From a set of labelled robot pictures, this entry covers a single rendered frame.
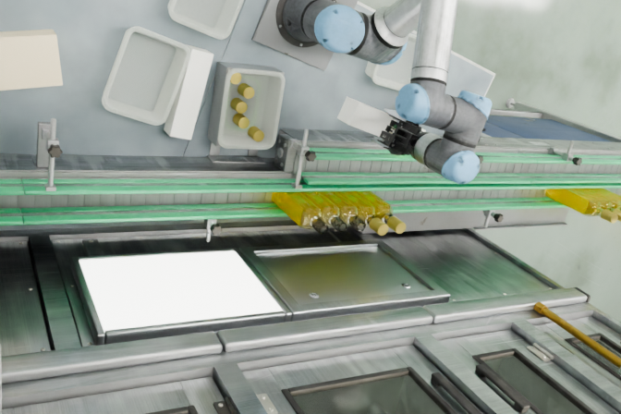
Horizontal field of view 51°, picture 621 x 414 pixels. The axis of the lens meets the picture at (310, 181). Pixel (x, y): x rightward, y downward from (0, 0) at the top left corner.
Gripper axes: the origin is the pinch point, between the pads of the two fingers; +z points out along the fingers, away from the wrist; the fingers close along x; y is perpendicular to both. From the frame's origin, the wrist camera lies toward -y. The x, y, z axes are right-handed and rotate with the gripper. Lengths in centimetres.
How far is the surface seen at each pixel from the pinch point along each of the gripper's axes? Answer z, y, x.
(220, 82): 29.6, 34.5, 7.7
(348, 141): 21.7, -7.0, 9.7
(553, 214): 21, -109, 9
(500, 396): -56, -15, 41
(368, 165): 21.2, -17.1, 14.5
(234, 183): 17.7, 24.9, 30.7
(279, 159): 24.5, 10.8, 21.8
